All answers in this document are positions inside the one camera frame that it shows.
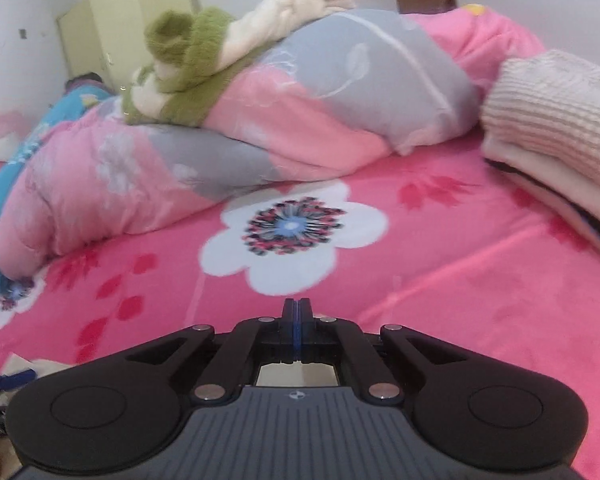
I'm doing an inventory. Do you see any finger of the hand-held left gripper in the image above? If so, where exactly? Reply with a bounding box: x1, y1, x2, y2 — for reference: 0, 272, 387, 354
0, 369, 35, 392

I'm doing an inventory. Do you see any folded cream garment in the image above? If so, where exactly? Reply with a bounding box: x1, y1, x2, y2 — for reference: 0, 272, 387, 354
482, 142, 600, 263

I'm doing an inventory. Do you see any pale yellow wardrobe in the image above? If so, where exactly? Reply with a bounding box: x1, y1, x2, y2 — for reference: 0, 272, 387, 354
56, 0, 201, 96

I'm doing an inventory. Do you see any green and cream fleece blanket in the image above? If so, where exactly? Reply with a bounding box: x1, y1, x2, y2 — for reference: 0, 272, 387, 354
121, 0, 356, 128

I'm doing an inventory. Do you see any dark fuzzy item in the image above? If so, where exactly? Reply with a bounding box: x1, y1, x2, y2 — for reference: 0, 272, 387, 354
65, 74, 106, 96

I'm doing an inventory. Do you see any pink and grey floral quilt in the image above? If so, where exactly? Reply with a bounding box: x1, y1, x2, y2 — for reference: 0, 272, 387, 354
0, 7, 548, 281

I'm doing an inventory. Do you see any blue pillow with yellow dot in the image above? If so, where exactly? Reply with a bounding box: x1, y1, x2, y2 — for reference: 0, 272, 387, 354
0, 82, 113, 293

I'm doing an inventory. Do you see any pink floral bed blanket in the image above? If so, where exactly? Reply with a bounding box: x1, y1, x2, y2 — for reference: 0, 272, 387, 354
0, 125, 600, 480

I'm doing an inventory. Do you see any pink and white padded headboard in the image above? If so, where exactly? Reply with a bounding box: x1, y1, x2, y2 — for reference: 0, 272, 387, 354
0, 110, 36, 186

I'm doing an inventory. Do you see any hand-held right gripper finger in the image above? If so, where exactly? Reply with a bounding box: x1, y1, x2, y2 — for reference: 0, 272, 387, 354
125, 299, 299, 405
300, 298, 468, 405

